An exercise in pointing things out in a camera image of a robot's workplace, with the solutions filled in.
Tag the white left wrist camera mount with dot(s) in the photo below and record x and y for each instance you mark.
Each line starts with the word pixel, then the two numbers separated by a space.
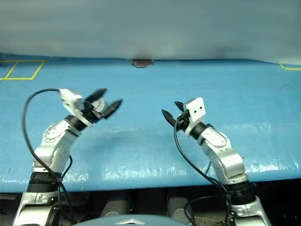
pixel 70 99

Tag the grey robot torso with emblem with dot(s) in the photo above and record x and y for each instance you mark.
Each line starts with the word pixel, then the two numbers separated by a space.
pixel 131 221

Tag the brown torn patch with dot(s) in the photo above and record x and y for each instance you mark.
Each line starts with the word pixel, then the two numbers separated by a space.
pixel 142 63

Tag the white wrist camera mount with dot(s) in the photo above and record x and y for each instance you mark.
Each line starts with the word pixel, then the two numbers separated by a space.
pixel 197 110
pixel 70 99

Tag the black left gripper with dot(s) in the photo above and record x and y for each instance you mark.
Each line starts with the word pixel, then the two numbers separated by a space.
pixel 90 113

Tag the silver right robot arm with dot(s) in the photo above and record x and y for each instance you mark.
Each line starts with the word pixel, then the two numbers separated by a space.
pixel 225 155

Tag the blue foam table cover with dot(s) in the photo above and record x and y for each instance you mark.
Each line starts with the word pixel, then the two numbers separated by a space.
pixel 211 89

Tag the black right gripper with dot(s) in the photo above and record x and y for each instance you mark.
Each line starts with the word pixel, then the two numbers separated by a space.
pixel 183 121

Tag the grey rounded block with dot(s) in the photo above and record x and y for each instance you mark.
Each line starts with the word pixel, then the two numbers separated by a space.
pixel 115 207
pixel 177 207

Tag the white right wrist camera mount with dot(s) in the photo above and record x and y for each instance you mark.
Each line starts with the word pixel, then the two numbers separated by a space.
pixel 197 110

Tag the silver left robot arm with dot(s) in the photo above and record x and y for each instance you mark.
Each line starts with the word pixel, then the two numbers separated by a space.
pixel 54 146

